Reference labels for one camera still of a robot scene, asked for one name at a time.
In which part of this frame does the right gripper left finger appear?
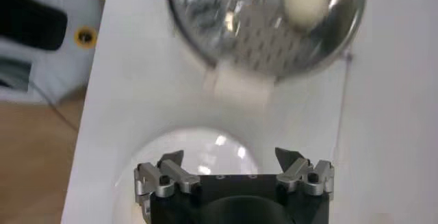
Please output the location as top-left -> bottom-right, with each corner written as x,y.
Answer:
133,149 -> 202,214

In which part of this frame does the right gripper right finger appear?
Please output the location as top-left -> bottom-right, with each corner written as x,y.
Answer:
274,146 -> 335,201

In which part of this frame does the white steamed baozi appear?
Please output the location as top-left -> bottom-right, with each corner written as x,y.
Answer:
283,0 -> 331,29

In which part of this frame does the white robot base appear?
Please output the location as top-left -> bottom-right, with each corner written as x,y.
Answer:
0,0 -> 102,105

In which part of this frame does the perforated steel steamer basket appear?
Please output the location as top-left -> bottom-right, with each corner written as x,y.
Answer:
165,0 -> 369,82

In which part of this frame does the white round plate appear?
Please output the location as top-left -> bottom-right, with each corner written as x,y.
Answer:
112,126 -> 261,224

